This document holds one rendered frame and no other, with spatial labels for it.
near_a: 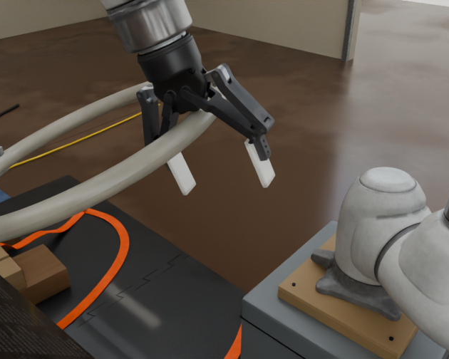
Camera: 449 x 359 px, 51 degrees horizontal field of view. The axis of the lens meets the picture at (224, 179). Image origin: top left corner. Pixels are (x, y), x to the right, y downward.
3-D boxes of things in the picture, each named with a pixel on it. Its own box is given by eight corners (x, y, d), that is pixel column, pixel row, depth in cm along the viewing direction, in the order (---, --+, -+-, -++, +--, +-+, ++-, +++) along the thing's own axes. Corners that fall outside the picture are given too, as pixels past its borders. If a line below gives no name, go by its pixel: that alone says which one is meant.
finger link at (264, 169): (252, 131, 62) (257, 129, 61) (271, 176, 65) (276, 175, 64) (243, 142, 60) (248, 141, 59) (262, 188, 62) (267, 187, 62)
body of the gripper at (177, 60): (203, 22, 59) (231, 90, 62) (152, 40, 63) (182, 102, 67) (172, 43, 53) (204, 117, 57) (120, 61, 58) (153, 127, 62)
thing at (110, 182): (-134, 278, 65) (-149, 262, 64) (50, 129, 106) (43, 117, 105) (176, 204, 47) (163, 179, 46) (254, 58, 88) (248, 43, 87)
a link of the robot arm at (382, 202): (380, 231, 112) (397, 148, 100) (433, 282, 97) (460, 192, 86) (319, 246, 107) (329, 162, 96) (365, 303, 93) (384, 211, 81)
